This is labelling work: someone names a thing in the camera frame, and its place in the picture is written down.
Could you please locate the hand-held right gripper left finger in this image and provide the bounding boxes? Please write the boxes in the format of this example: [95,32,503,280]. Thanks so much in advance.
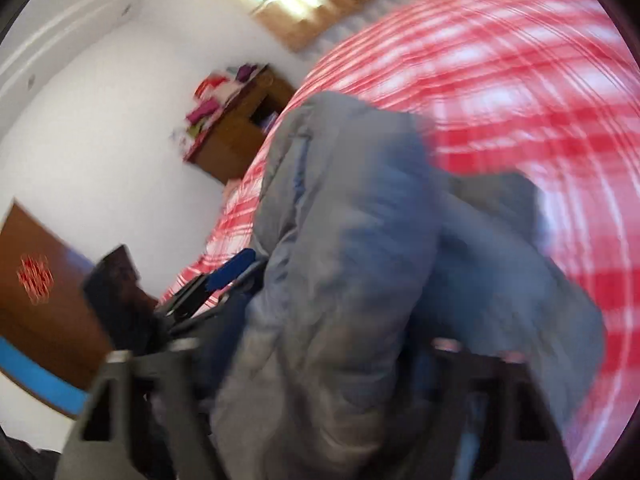
[54,299,262,480]

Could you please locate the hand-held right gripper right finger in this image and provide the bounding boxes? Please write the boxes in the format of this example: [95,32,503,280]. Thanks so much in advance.
[419,339,575,480]

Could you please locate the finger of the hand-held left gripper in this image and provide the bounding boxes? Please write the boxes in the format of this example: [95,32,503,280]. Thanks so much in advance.
[159,249,262,312]
[169,280,267,342]

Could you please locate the grey puffer jacket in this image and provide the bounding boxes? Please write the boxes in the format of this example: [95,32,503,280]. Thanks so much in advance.
[210,91,609,480]

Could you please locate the magenta folded clothes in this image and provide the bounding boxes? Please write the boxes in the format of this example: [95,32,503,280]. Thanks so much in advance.
[186,99,222,127]

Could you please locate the dark wooden cabinet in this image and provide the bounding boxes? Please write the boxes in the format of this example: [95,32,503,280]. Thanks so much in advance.
[0,201,162,413]

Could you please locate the red door decoration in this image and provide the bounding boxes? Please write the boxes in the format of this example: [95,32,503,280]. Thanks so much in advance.
[16,253,55,305]

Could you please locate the blue strip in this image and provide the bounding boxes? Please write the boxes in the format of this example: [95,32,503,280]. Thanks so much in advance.
[0,336,92,419]

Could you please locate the brown wooden desk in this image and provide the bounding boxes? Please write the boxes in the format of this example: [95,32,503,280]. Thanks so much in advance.
[182,65,299,187]

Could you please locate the pale pink cloth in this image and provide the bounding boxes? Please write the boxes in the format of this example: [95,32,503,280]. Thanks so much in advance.
[215,82,247,107]

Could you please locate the red box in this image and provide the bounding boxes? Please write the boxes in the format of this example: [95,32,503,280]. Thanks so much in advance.
[194,74,227,102]

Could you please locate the beige patterned curtain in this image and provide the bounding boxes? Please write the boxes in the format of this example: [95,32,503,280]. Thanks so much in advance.
[207,0,432,54]

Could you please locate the bed with red plaid sheet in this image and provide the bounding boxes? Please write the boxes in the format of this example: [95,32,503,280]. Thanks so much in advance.
[160,0,637,480]

